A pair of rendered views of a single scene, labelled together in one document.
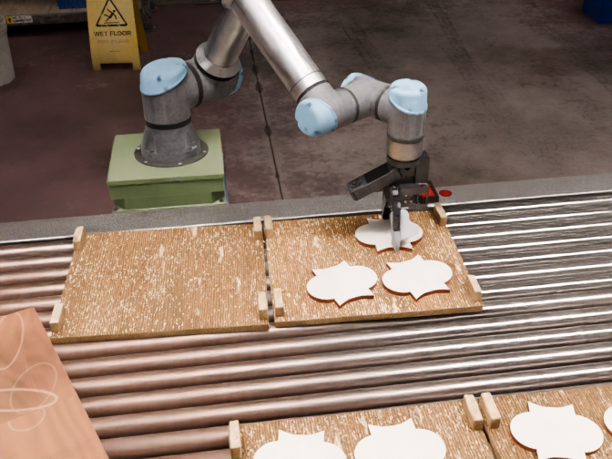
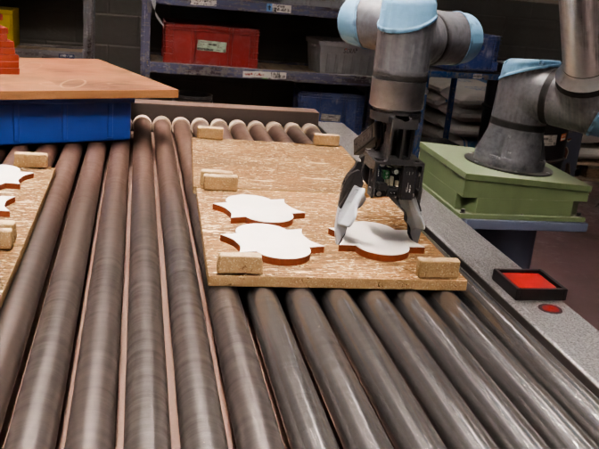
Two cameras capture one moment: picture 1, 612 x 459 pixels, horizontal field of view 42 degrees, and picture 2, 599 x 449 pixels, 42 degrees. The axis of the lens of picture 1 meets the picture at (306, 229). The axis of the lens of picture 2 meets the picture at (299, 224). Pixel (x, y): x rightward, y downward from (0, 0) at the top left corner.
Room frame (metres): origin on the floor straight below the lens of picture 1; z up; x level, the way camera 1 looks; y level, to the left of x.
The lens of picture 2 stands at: (1.22, -1.27, 1.31)
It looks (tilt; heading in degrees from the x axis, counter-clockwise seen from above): 18 degrees down; 85
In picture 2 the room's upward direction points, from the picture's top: 5 degrees clockwise
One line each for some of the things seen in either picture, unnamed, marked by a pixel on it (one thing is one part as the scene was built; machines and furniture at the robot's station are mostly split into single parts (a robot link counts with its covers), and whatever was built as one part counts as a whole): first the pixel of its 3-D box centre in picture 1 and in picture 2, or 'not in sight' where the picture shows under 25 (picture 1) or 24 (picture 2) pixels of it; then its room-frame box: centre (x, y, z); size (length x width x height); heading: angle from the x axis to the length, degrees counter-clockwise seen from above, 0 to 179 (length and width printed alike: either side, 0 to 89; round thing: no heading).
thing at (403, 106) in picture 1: (405, 109); (406, 37); (1.44, -0.20, 1.24); 0.09 x 0.08 x 0.11; 43
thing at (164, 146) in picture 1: (169, 133); (512, 142); (1.81, 0.35, 1.01); 0.15 x 0.15 x 0.10
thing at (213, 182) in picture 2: (278, 302); (220, 182); (1.19, 0.06, 0.95); 0.06 x 0.02 x 0.03; 6
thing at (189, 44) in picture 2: not in sight; (209, 43); (0.96, 4.42, 0.78); 0.66 x 0.45 x 0.28; 7
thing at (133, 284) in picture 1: (166, 278); (277, 166); (1.30, 0.29, 0.93); 0.41 x 0.35 x 0.02; 95
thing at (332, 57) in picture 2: not in sight; (342, 56); (1.93, 4.52, 0.76); 0.50 x 0.36 x 0.24; 13
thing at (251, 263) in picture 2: (474, 287); (240, 263); (1.23, -0.33, 0.95); 0.06 x 0.02 x 0.03; 6
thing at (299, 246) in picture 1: (364, 263); (314, 232); (1.35, -0.12, 0.93); 0.41 x 0.35 x 0.02; 96
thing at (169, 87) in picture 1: (167, 89); (529, 88); (1.82, 0.34, 1.12); 0.13 x 0.12 x 0.14; 133
